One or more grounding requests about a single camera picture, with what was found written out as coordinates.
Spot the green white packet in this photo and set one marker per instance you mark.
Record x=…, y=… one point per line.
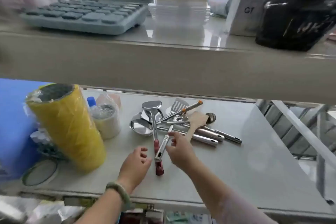
x=183, y=218

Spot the white table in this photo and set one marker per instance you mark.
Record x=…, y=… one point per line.
x=236, y=174

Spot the slotted steel turner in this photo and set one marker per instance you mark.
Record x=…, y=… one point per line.
x=232, y=139
x=162, y=146

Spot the blue-grey plastic roll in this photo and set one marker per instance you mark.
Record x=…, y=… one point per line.
x=220, y=6

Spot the small steel ladle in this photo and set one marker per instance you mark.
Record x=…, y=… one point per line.
x=211, y=118

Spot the blue-grey calculator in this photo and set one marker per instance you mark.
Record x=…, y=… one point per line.
x=78, y=13

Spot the red packet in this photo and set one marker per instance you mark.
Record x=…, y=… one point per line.
x=141, y=217

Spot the stack of clear plastic containers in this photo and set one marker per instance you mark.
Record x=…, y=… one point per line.
x=181, y=8

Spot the white calculator box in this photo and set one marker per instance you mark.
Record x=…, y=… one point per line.
x=249, y=0

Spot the wrapped white tape roll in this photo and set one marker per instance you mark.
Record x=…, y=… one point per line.
x=107, y=126

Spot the large steel ladle orange tip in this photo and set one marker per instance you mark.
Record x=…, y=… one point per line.
x=139, y=128

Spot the person's right forearm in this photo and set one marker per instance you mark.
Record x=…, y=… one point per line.
x=223, y=200

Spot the wrapped white green tubes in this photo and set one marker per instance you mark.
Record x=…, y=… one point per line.
x=39, y=137

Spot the person's right hand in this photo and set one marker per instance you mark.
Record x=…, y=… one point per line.
x=183, y=155

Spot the person's left forearm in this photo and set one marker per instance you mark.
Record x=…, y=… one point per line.
x=102, y=213

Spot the pink block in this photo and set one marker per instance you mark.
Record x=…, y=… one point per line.
x=116, y=100

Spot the blue-capped bottle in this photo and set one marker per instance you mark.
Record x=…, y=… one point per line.
x=91, y=101

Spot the person's left hand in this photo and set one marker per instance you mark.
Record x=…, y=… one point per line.
x=134, y=168

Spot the white metal rack frame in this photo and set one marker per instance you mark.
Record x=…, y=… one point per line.
x=302, y=125

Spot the wrapped yellow tape rolls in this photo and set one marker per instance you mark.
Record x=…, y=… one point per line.
x=68, y=132

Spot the wooden spatula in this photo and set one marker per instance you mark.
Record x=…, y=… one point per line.
x=198, y=120

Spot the blue board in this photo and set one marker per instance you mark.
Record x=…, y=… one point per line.
x=13, y=126

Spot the grey upper shelf board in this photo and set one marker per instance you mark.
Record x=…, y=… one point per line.
x=157, y=69

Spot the crumpled clear plastic bag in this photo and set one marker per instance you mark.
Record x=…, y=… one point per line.
x=39, y=213

